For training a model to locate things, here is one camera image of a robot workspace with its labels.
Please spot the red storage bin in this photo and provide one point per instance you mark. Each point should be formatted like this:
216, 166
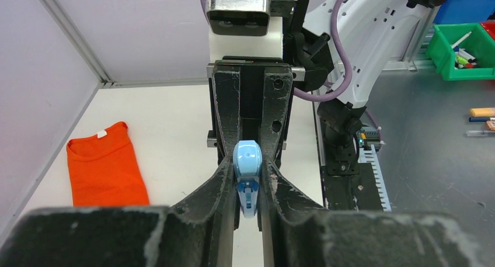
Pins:
489, 27

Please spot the markers inside green bin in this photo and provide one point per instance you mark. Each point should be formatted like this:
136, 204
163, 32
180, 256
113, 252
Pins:
463, 59

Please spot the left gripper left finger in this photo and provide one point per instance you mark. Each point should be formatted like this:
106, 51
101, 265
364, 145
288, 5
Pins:
197, 231

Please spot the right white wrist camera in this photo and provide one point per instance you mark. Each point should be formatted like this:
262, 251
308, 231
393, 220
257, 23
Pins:
243, 28

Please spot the green storage bin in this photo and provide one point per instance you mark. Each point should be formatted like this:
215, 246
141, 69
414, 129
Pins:
479, 44

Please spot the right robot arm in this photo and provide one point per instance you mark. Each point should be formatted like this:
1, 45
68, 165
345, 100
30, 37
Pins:
343, 46

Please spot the folded orange cloth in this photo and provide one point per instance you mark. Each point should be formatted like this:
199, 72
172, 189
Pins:
103, 170

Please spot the yellow marker on bench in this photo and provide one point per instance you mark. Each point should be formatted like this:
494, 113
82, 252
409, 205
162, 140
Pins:
482, 112

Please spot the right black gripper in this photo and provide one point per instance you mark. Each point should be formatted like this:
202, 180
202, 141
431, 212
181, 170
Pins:
251, 100

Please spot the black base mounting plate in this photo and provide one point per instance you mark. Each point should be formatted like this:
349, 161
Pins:
356, 191

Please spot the orange eraser on bench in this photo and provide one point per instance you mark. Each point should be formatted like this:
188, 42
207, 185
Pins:
490, 125

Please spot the dark blue pen on bench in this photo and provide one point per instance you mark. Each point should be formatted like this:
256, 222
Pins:
480, 119

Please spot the clear pen on bench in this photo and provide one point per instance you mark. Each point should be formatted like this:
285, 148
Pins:
480, 133

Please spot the blue storage bin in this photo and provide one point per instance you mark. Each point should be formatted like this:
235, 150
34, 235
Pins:
464, 11

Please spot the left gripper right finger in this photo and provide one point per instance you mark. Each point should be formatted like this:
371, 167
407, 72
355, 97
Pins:
299, 232

